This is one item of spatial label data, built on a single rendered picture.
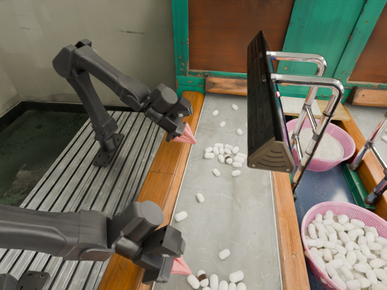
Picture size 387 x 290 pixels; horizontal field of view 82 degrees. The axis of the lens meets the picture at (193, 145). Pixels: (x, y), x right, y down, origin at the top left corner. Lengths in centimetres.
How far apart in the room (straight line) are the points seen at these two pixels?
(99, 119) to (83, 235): 54
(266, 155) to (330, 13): 84
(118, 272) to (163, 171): 32
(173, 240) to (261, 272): 27
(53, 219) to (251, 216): 50
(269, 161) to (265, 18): 80
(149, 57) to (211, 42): 105
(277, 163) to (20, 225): 41
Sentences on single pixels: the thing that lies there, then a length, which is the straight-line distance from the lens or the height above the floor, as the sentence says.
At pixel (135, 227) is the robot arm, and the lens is 47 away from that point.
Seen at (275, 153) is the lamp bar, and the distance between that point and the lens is 39.
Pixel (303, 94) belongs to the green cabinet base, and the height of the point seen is 79.
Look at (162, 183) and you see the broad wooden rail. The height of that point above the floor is 76.
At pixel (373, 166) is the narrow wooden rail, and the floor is 76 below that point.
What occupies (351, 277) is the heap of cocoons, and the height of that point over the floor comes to 75.
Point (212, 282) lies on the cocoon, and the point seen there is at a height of 76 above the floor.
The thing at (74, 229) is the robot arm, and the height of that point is 98.
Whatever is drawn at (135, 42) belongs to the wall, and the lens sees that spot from 210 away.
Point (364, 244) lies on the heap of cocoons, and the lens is 80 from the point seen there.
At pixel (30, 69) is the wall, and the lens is 272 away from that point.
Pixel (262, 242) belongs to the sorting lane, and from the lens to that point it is 68.
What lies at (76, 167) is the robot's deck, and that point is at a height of 67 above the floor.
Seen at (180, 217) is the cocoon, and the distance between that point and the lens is 67.
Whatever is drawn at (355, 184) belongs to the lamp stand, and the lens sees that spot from 97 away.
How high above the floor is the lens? 134
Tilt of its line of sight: 42 degrees down
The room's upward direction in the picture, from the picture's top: straight up
